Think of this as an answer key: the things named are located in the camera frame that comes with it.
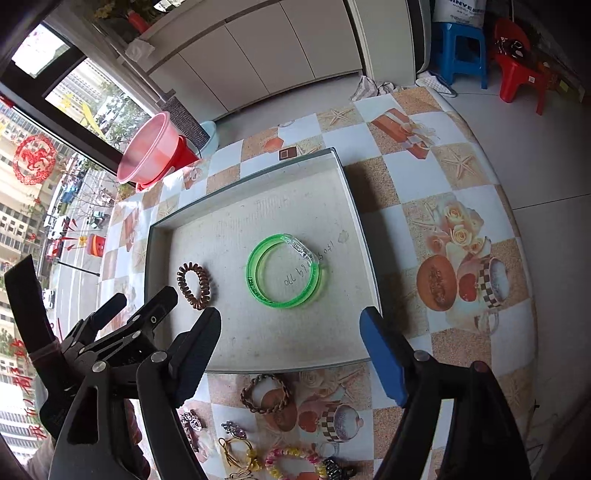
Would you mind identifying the silver heart pendant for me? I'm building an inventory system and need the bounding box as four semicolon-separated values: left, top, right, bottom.
221;420;247;440

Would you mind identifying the brown braided hair band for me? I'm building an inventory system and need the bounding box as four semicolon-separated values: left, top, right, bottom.
240;373;293;415

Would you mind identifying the brown spiral hair tie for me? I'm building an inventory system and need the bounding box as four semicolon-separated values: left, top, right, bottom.
175;261;213;311

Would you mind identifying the yellow hair tie with bead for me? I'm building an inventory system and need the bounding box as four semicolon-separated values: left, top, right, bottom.
217;435;263;472

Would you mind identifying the pink yellow beaded bracelet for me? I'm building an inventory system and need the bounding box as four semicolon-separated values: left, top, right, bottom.
263;445;330;480

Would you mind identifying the black hair claw clip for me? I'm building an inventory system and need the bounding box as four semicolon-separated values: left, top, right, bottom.
322;457;358;480

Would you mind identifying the green translucent bangle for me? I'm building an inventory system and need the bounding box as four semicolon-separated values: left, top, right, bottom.
245;233;322;310

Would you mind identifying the grey-green jewelry tray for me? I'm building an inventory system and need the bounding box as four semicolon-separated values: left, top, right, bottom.
144;148;380;373

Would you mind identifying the left hand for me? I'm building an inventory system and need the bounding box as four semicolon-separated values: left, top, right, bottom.
24;389;151;479

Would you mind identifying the patterned tablecloth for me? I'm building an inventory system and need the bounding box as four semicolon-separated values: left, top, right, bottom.
99;88;536;479

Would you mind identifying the red bucket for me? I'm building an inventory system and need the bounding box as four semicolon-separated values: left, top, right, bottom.
135;136;198;192

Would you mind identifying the pink plastic basin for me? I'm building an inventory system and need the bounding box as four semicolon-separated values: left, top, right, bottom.
117;112;179;184

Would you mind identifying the red paper-cut window decoration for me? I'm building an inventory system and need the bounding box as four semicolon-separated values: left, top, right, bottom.
13;134;57;185

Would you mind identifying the white cabinet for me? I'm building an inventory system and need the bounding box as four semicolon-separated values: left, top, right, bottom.
138;0;417;121

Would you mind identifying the red plastic chair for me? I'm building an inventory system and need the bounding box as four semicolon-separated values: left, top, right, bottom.
491;18;552;115

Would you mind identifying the blue plastic stool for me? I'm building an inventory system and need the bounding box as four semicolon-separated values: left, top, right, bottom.
430;22;488;89

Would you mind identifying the white printed sack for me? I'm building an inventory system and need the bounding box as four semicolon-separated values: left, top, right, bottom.
433;0;487;29

